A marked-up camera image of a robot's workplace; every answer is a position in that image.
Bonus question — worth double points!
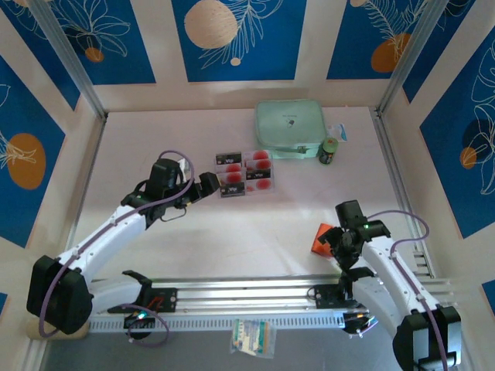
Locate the orange card holder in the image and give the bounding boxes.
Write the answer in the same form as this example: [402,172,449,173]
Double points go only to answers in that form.
[310,222,338,259]

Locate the small bottle green lid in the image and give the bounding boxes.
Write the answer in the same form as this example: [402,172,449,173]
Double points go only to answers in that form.
[317,136,340,166]

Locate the mint green zip pouch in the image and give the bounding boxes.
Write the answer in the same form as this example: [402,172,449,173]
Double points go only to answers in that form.
[254,99,326,160]

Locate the small white blue packet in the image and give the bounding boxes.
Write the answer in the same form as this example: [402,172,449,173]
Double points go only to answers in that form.
[326,122,350,144]

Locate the clear bag of packets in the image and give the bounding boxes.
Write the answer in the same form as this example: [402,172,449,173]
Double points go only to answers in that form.
[229,318,278,360]

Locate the beige foam block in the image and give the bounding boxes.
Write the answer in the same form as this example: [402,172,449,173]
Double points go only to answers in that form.
[25,320,90,341]

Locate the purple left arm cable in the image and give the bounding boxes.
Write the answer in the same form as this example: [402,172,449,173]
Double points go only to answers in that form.
[38,149,194,348]

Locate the aluminium side rail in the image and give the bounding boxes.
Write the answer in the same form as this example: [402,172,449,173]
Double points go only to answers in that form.
[66,114,108,271]
[369,107,437,280]

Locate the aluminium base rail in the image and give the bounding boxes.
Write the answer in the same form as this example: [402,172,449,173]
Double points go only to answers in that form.
[87,273,461,316]

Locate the slotted grey cable tray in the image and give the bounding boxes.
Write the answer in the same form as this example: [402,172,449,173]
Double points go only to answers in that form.
[87,311,348,334]

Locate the aluminium frame post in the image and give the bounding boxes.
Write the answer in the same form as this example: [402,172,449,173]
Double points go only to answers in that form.
[27,0,108,119]
[375,0,453,117]

